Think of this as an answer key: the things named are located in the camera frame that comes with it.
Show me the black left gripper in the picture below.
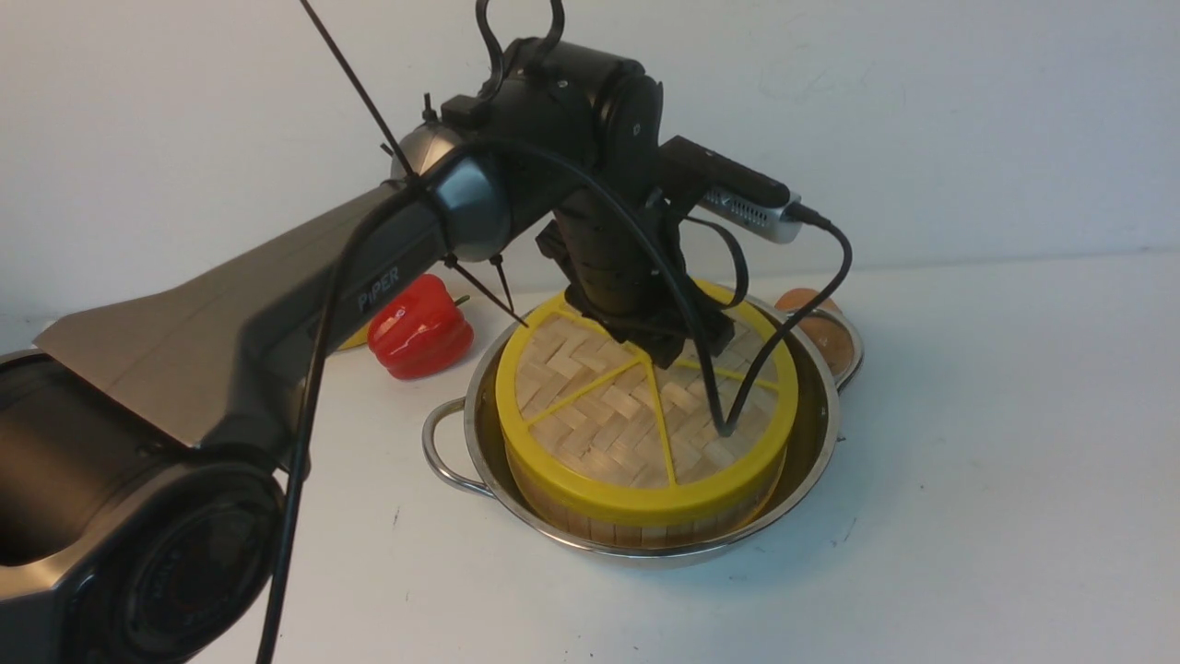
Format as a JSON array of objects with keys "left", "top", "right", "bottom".
[{"left": 537, "top": 189, "right": 735, "bottom": 367}]

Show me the yellow woven bamboo steamer lid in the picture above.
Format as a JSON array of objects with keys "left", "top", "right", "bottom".
[{"left": 494, "top": 295, "right": 799, "bottom": 486}]

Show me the yellow bamboo steamer basket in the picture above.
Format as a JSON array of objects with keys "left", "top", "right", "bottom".
[{"left": 506, "top": 445, "right": 785, "bottom": 550}]

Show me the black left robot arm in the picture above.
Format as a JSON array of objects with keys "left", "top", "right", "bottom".
[{"left": 4, "top": 38, "right": 732, "bottom": 663}]

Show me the stainless steel pot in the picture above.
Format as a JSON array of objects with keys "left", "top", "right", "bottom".
[{"left": 421, "top": 308, "right": 864, "bottom": 570}]

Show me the red toy bell pepper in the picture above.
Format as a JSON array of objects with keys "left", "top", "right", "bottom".
[{"left": 367, "top": 274, "right": 476, "bottom": 381}]

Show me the brown toy potato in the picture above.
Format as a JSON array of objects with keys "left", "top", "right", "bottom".
[{"left": 775, "top": 289, "right": 856, "bottom": 377}]

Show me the yellow toy banana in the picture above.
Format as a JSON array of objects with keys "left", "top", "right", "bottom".
[{"left": 337, "top": 324, "right": 371, "bottom": 351}]

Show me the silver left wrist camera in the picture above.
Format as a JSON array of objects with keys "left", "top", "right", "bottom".
[{"left": 658, "top": 136, "right": 802, "bottom": 244}]

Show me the black left camera cable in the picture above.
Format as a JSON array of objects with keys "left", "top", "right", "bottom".
[{"left": 256, "top": 138, "right": 854, "bottom": 664}]

